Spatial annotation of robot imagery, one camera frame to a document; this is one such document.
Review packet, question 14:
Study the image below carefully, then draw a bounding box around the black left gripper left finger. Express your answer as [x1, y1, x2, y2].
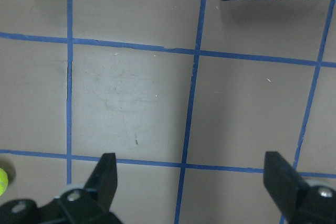
[1, 153, 122, 223]

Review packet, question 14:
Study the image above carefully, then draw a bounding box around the tennis ball far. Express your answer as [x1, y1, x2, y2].
[0, 168, 9, 196]

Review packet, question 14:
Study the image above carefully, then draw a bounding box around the brown paper table mat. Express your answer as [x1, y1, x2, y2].
[1, 0, 335, 223]

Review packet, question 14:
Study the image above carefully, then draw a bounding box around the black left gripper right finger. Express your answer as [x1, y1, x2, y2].
[263, 151, 335, 223]

